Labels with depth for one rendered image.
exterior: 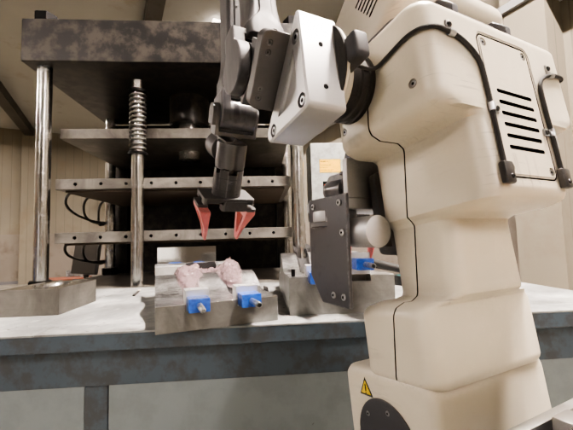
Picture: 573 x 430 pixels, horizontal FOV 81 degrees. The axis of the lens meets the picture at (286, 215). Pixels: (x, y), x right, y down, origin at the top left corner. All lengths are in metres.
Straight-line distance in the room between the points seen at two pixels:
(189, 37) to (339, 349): 1.49
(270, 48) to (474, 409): 0.47
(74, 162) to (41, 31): 9.54
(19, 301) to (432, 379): 1.00
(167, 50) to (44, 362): 1.35
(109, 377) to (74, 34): 1.52
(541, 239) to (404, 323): 2.60
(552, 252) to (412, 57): 2.65
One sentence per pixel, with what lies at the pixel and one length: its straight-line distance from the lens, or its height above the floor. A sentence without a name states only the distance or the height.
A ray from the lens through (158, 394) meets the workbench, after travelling 0.90.
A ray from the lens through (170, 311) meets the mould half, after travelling 0.75.
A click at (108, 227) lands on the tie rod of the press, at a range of 2.44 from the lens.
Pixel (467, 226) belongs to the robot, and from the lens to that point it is 0.46.
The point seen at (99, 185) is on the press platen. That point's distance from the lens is 1.81.
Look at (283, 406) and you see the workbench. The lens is 0.88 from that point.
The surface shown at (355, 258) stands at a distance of 0.84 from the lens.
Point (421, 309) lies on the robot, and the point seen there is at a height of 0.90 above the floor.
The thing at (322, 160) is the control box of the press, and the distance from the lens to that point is 1.76.
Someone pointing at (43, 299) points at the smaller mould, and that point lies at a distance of 1.11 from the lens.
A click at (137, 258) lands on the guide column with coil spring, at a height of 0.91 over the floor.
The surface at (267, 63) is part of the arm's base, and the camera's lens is 0.42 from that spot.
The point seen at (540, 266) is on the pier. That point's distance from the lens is 3.02.
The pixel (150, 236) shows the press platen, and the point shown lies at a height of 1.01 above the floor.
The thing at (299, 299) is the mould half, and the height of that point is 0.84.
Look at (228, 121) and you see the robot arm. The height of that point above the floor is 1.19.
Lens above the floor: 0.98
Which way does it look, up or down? 4 degrees up
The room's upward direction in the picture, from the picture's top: 2 degrees counter-clockwise
